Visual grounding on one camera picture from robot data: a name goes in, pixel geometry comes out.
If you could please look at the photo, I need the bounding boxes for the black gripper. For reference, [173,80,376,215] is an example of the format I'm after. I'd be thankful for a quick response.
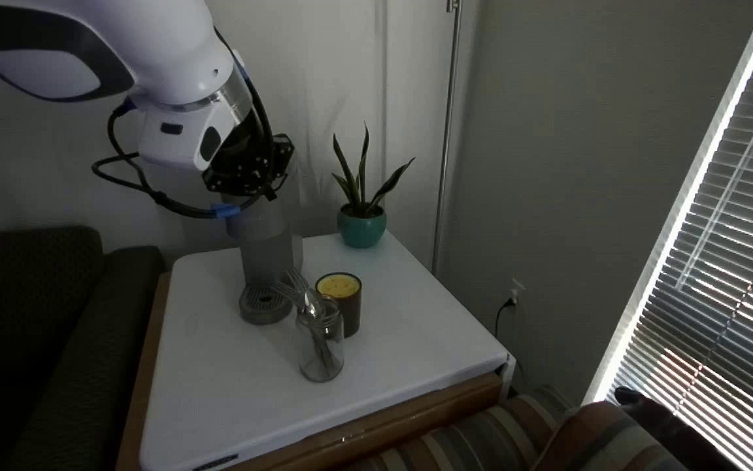
[202,107,299,203]

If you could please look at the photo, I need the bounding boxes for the grey pod coffee maker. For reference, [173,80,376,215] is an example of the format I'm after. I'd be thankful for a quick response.
[226,190,309,328]

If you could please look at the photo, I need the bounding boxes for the snake plant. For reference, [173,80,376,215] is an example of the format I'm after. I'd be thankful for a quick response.
[330,126,418,219]

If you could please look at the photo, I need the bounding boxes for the teal plant pot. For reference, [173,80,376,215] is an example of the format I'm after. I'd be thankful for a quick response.
[335,203,389,252]

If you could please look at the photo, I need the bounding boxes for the yellow candle in dark glass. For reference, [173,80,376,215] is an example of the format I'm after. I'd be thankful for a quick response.
[315,270,367,341]

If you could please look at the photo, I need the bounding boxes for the clear glass jar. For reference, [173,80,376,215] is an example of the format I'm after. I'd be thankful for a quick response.
[292,286,347,385]

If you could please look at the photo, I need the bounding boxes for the dark fabric couch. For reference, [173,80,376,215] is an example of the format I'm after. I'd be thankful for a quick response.
[0,223,169,471]

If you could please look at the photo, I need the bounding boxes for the wooden side table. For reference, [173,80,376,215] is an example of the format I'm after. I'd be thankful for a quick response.
[112,270,508,471]

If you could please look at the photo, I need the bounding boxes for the striped fabric sofa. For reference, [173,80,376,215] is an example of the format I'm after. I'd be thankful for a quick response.
[339,388,746,471]

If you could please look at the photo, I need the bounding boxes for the window blinds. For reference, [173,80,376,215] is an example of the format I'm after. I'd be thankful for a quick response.
[580,0,753,471]

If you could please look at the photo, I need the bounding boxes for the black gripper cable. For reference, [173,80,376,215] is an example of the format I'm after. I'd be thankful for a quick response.
[88,96,244,219]

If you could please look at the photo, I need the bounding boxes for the white wall conduit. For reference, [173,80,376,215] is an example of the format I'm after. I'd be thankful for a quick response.
[428,0,465,275]

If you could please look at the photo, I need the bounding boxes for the black plugged wall cable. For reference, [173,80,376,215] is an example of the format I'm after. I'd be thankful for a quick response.
[490,296,521,346]

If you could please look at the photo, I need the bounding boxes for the white wall outlet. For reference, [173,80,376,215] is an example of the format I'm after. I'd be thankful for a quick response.
[503,275,528,315]

